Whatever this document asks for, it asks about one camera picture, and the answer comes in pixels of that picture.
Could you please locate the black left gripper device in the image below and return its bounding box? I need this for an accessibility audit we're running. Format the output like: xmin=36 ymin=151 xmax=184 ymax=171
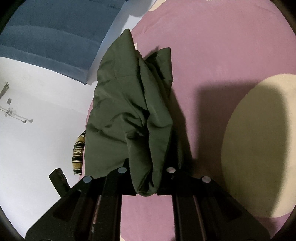
xmin=49 ymin=168 xmax=71 ymax=197

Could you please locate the blue curtain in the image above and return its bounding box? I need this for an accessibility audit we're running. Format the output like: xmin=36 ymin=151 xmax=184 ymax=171
xmin=1 ymin=1 xmax=124 ymax=84

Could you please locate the yellow black striped cloth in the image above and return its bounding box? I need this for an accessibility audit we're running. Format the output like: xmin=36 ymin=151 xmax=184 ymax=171
xmin=72 ymin=131 xmax=86 ymax=175

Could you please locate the dark green garment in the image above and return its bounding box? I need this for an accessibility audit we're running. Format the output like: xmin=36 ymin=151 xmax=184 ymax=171
xmin=84 ymin=29 xmax=182 ymax=196

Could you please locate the wall cable with plug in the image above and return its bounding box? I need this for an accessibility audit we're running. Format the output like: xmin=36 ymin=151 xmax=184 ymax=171
xmin=0 ymin=81 xmax=34 ymax=125

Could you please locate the pink polka dot bedsheet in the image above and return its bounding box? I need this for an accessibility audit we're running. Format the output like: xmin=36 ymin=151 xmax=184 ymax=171
xmin=84 ymin=0 xmax=296 ymax=241

